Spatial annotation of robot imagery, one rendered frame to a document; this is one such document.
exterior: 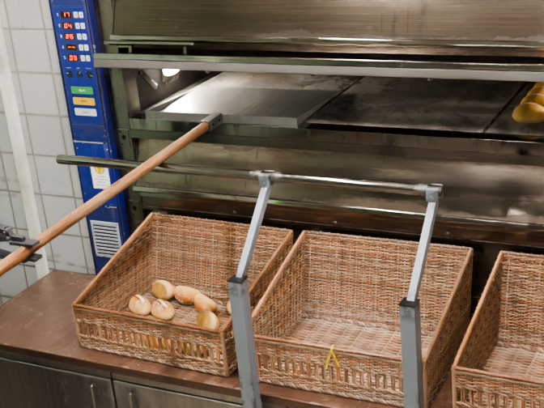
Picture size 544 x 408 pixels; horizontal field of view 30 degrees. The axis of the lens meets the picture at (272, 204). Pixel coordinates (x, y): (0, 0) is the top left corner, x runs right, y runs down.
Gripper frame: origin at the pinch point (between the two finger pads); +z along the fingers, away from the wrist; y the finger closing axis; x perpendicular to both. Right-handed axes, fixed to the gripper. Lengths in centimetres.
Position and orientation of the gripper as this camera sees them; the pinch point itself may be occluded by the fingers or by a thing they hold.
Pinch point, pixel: (26, 249)
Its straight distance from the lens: 250.8
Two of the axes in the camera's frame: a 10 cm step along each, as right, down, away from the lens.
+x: -4.3, 3.7, -8.2
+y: 0.9, 9.2, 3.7
